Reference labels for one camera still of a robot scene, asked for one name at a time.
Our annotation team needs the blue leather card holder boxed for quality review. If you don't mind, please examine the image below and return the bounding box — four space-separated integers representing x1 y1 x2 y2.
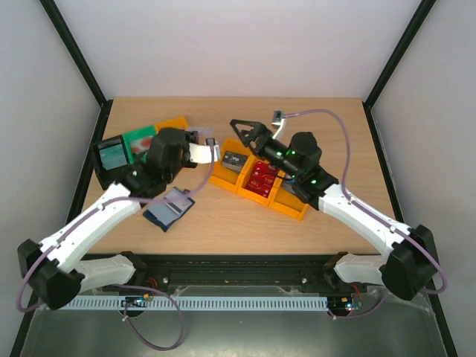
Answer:
143 187 195 232

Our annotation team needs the blue card stack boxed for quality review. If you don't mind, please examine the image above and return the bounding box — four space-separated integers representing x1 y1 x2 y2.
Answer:
281 176 295 187

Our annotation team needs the yellow single storage bin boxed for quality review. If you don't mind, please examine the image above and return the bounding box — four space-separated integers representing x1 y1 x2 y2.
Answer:
154 116 188 132

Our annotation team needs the black card stack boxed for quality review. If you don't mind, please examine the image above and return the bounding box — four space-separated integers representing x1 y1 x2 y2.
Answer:
221 151 248 173

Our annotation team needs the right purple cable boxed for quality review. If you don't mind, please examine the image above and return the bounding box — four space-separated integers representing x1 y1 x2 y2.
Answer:
282 108 448 322

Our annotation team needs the light blue cable duct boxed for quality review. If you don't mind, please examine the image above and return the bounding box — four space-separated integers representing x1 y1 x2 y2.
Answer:
63 295 328 312

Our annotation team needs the white magnetic-stripe credit card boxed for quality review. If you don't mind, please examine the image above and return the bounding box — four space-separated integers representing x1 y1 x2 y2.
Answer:
165 197 193 216

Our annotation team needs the red card stack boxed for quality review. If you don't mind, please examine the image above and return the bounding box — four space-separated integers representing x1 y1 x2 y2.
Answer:
245 161 279 198

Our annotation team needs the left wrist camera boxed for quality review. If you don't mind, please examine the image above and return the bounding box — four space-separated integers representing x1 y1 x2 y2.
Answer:
189 138 222 164

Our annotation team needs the green storage bin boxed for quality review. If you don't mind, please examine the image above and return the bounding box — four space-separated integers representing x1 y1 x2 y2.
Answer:
123 126 156 164

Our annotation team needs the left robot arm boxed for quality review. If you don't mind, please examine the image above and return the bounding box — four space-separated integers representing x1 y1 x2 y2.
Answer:
17 127 219 309

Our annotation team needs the yellow triple storage bin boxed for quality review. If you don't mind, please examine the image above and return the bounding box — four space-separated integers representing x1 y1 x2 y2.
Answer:
209 138 309 220

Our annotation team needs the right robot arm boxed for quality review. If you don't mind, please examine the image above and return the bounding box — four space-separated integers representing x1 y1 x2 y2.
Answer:
230 119 437 300

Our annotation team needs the black aluminium frame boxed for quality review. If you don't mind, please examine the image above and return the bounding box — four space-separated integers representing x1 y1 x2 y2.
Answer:
7 0 459 357

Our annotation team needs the white red-dot card stack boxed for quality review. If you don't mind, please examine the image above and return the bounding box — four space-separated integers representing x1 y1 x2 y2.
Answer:
129 136 152 155

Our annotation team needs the teal card stack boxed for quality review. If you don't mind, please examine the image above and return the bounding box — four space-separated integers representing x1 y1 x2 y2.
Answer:
99 144 127 170

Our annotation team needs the black storage bin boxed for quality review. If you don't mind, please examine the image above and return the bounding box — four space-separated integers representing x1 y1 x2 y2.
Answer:
89 135 135 190

